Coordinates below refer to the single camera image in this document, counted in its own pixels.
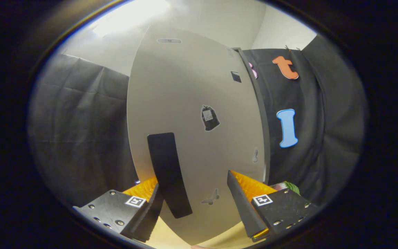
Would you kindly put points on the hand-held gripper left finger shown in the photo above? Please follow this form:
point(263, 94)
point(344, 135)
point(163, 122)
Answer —
point(149, 218)

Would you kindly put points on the black backdrop cloth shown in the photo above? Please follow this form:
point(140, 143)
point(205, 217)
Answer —
point(81, 121)

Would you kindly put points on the grey shoe cabinet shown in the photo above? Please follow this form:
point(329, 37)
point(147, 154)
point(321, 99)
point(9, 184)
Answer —
point(266, 138)

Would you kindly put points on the white shoe cabinet door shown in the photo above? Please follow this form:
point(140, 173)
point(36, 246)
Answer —
point(185, 86)

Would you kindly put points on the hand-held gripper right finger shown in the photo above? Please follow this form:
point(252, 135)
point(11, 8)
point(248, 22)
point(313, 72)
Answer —
point(244, 207)

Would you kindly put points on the green striped object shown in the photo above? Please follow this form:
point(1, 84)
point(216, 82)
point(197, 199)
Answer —
point(292, 187)

